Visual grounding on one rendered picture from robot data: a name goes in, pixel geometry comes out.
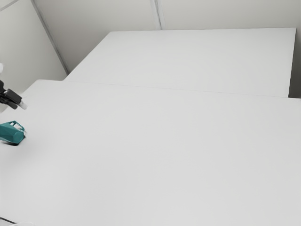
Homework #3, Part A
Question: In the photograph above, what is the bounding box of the teal faceted mug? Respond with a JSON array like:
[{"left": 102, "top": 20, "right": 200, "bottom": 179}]
[{"left": 0, "top": 121, "right": 26, "bottom": 145}]

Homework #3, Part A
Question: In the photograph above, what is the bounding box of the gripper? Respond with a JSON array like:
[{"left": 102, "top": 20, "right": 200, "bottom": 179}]
[{"left": 0, "top": 79, "right": 29, "bottom": 110}]

